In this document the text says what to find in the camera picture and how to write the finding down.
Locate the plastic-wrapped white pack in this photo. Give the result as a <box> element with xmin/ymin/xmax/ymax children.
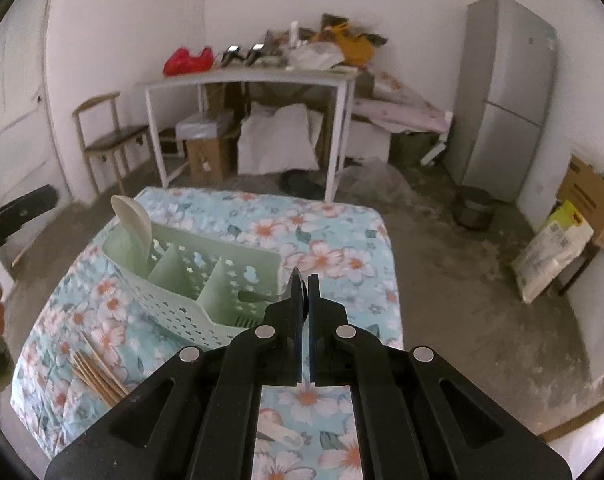
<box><xmin>176</xmin><ymin>111</ymin><xmax>235</xmax><ymax>141</ymax></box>

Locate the red plastic bag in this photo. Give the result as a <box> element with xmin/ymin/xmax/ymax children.
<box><xmin>163</xmin><ymin>46</ymin><xmax>215</xmax><ymax>77</ymax></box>

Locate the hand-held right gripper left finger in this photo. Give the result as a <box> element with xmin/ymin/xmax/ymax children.
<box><xmin>44</xmin><ymin>267</ymin><xmax>303</xmax><ymax>480</ymax></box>

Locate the floral folding bed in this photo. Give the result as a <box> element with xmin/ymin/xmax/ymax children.
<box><xmin>352</xmin><ymin>69</ymin><xmax>455</xmax><ymax>166</ymax></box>

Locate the clear plastic sheet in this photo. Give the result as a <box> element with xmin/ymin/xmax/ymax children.
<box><xmin>339</xmin><ymin>157</ymin><xmax>415</xmax><ymax>203</ymax></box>

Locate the wooden chair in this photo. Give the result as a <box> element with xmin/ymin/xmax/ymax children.
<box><xmin>72</xmin><ymin>91</ymin><xmax>153</xmax><ymax>196</ymax></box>

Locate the green plastic utensil basket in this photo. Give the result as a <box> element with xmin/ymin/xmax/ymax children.
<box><xmin>102</xmin><ymin>220</ymin><xmax>283</xmax><ymax>351</ymax></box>

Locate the white board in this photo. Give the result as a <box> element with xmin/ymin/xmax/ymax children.
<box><xmin>346</xmin><ymin>122</ymin><xmax>391</xmax><ymax>161</ymax></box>

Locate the white metal-frame table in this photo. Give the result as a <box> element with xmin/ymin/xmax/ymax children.
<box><xmin>144</xmin><ymin>65</ymin><xmax>359</xmax><ymax>203</ymax></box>

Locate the large cardboard box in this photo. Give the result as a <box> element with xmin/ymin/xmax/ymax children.
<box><xmin>556</xmin><ymin>154</ymin><xmax>604</xmax><ymax>253</ymax></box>

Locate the yellow bag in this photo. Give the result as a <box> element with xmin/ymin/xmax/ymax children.
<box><xmin>327</xmin><ymin>22</ymin><xmax>375</xmax><ymax>67</ymax></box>

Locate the small white spoon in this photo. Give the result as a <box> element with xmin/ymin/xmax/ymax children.
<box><xmin>257</xmin><ymin>409</ymin><xmax>305</xmax><ymax>448</ymax></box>

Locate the white rice paddle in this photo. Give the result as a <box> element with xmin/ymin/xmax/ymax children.
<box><xmin>110</xmin><ymin>194</ymin><xmax>153</xmax><ymax>273</ymax></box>

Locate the dark stool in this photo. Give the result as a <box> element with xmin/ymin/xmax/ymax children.
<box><xmin>556</xmin><ymin>245</ymin><xmax>600</xmax><ymax>297</ymax></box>

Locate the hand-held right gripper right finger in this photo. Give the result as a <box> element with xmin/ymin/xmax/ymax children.
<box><xmin>308</xmin><ymin>274</ymin><xmax>572</xmax><ymax>480</ymax></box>

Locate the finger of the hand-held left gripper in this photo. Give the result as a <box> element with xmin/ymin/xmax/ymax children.
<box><xmin>0</xmin><ymin>184</ymin><xmax>59</xmax><ymax>257</ymax></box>

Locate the white plastic bag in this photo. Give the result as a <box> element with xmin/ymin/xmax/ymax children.
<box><xmin>287</xmin><ymin>41</ymin><xmax>343</xmax><ymax>69</ymax></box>

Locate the white and green rice sack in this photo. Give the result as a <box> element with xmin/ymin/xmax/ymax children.
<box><xmin>510</xmin><ymin>199</ymin><xmax>595</xmax><ymax>305</ymax></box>

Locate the white door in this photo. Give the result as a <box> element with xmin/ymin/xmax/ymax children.
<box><xmin>0</xmin><ymin>0</ymin><xmax>70</xmax><ymax>211</ymax></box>

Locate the metal rice cooker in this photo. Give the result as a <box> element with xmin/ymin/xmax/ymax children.
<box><xmin>454</xmin><ymin>185</ymin><xmax>496</xmax><ymax>231</ymax></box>

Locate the dark item on floor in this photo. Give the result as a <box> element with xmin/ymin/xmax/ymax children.
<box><xmin>281</xmin><ymin>170</ymin><xmax>327</xmax><ymax>198</ymax></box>

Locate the set of wooden chopsticks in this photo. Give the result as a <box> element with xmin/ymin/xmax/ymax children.
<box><xmin>71</xmin><ymin>331</ymin><xmax>130</xmax><ymax>407</ymax></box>

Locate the small cardboard box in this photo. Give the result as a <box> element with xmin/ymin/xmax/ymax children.
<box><xmin>186</xmin><ymin>132</ymin><xmax>235</xmax><ymax>184</ymax></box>

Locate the grey refrigerator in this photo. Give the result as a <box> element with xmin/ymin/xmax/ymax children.
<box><xmin>442</xmin><ymin>0</ymin><xmax>558</xmax><ymax>203</ymax></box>

